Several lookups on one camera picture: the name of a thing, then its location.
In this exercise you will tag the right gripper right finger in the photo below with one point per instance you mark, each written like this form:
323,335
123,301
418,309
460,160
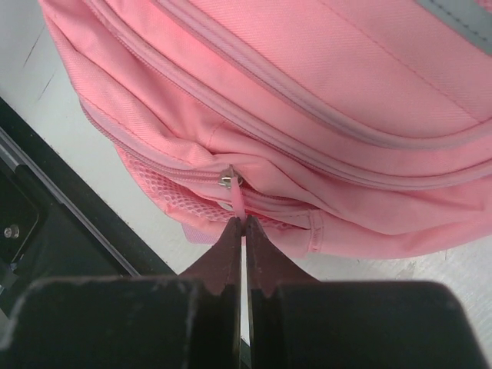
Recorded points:
297,321

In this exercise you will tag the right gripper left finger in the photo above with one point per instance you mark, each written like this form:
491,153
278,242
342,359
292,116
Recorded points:
187,321

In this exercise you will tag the pink student backpack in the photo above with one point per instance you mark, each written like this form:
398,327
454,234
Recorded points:
354,128

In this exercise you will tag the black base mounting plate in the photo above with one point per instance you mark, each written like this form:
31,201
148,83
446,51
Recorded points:
53,224

